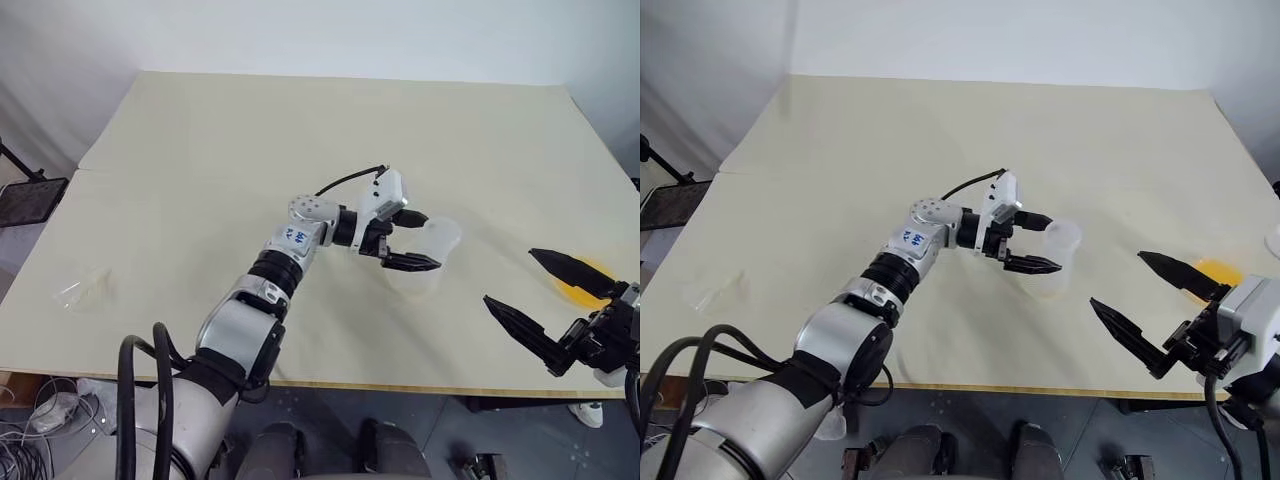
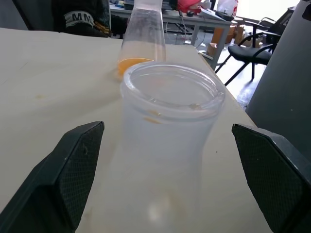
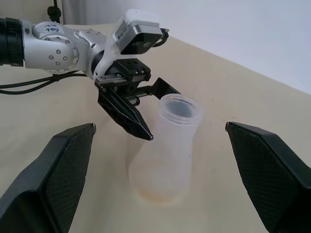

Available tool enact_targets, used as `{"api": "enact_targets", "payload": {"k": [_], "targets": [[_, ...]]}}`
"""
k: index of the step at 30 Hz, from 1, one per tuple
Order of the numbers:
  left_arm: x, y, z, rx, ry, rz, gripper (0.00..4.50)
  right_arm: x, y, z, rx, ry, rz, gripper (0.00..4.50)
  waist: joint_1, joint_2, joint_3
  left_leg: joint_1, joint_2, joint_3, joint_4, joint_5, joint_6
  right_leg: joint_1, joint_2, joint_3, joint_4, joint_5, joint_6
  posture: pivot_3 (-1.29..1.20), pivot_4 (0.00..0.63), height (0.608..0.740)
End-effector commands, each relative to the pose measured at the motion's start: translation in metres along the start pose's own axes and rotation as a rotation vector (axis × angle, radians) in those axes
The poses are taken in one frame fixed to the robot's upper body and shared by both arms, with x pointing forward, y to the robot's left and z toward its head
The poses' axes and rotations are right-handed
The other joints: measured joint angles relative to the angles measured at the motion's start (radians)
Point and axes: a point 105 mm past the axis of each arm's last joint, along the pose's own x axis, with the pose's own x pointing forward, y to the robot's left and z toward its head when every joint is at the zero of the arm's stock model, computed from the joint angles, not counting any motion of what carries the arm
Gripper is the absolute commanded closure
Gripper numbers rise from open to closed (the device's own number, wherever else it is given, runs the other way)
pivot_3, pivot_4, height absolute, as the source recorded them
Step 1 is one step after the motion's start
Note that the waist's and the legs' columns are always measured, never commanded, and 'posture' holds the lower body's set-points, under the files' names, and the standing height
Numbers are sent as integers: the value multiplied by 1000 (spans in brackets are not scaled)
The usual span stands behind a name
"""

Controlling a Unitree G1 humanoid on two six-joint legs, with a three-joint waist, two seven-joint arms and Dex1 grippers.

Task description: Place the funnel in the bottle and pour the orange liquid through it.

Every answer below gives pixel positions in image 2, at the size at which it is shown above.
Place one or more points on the red cloth bundle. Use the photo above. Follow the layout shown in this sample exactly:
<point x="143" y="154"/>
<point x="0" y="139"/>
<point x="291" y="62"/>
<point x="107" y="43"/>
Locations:
<point x="188" y="5"/>

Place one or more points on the black metal frame armchair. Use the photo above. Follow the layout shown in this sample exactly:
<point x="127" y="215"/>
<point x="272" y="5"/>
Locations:
<point x="250" y="53"/>

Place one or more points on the person in black jacket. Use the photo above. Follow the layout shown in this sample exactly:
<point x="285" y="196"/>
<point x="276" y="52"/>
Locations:
<point x="80" y="18"/>

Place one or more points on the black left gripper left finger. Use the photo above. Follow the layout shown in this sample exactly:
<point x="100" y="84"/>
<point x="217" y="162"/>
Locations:
<point x="60" y="184"/>

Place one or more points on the clear plastic bottle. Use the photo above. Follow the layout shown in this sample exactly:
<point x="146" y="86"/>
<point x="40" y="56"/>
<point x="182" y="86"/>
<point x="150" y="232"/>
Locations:
<point x="165" y="145"/>

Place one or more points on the white office desk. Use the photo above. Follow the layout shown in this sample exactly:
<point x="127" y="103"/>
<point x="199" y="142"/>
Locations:
<point x="194" y="20"/>

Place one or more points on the small brown cardboard box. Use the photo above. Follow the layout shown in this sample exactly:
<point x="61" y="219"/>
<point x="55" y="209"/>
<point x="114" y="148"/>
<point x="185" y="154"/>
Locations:
<point x="212" y="49"/>

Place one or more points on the white plastic bag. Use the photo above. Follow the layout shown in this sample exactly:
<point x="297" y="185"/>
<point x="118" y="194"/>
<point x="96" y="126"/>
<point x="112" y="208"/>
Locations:
<point x="227" y="6"/>

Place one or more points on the orange cardboard box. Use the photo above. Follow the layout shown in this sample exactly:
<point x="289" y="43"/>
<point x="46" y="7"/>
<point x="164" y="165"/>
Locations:
<point x="222" y="35"/>

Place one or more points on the flask with orange liquid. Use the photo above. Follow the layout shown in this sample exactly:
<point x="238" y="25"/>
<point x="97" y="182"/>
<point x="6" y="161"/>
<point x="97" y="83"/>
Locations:
<point x="145" y="36"/>

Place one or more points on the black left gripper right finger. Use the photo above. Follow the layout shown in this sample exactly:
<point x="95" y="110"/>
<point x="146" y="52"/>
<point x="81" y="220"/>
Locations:
<point x="272" y="184"/>

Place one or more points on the grey partition panel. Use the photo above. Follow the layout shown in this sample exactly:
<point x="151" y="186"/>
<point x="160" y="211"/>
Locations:
<point x="284" y="85"/>

